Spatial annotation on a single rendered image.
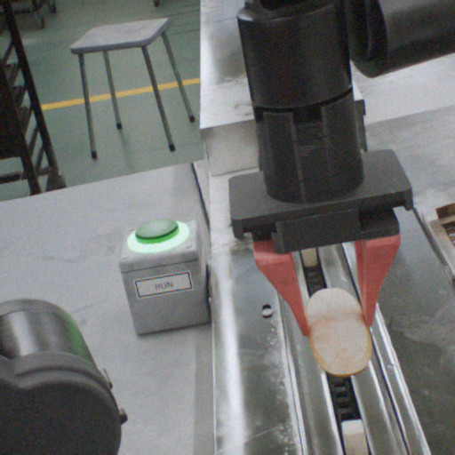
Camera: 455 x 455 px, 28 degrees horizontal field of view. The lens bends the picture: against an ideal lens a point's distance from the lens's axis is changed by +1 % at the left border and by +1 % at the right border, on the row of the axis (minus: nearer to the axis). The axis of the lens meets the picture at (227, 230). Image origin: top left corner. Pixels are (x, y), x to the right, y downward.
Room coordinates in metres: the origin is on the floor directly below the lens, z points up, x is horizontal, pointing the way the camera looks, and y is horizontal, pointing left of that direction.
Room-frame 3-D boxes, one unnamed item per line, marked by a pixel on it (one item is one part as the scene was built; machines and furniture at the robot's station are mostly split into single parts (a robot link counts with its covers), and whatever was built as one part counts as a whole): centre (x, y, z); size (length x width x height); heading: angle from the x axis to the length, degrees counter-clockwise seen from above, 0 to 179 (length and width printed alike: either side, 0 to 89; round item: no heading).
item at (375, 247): (0.49, -0.06, 0.97); 0.07 x 0.07 x 0.09; 86
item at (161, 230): (0.74, 0.06, 0.90); 0.04 x 0.04 x 0.02
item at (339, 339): (0.49, -0.06, 0.93); 0.10 x 0.04 x 0.01; 177
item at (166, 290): (0.74, 0.06, 0.84); 0.08 x 0.08 x 0.11; 87
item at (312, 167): (0.49, -0.06, 1.04); 0.10 x 0.07 x 0.07; 86
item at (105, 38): (3.71, 0.27, 0.23); 0.36 x 0.36 x 0.46; 73
